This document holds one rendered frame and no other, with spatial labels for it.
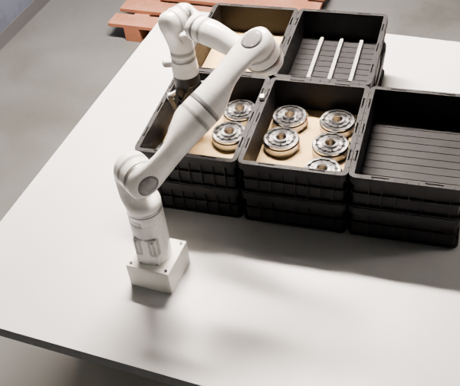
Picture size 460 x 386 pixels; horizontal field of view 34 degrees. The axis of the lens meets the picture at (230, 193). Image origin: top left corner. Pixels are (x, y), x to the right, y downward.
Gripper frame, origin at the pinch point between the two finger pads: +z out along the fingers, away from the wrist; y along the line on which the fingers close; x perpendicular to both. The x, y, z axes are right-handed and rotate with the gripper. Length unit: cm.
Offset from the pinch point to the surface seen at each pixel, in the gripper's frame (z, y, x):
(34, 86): 91, -28, 179
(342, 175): -2, 22, -49
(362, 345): 21, 7, -82
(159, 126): 2.3, -10.3, 1.4
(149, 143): 1.9, -15.8, -4.9
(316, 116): 8.0, 34.5, -12.9
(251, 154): 2.9, 7.8, -23.5
